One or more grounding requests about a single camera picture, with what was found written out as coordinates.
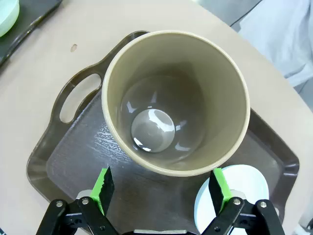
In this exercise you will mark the brown plastic cup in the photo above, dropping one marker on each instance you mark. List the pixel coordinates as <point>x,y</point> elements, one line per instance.
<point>195,73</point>

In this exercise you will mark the light blue bowl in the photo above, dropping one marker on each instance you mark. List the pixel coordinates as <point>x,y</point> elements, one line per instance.
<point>247,181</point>

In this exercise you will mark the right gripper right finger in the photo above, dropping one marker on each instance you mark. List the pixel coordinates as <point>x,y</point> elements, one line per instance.
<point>220,193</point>

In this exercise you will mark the dark brown serving tray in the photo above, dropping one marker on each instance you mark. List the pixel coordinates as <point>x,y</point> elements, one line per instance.
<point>31,17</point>

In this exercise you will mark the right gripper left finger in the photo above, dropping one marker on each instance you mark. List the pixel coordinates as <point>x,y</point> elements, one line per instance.
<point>102,195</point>

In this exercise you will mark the mint green bowl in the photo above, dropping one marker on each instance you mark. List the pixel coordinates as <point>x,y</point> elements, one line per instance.
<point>7,14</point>

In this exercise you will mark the person in white hooded jacket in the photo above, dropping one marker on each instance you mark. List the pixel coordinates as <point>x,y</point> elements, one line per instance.
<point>281,36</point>

